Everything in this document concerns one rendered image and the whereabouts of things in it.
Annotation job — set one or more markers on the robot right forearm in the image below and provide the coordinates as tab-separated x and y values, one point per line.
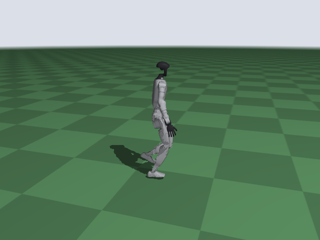
163	111

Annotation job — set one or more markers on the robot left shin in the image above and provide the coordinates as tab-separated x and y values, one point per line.
155	150

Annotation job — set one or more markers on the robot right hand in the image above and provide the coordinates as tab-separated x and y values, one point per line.
170	128

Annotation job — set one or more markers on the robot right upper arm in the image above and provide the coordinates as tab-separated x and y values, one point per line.
161	91

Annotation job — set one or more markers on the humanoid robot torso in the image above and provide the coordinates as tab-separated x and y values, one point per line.
155	92

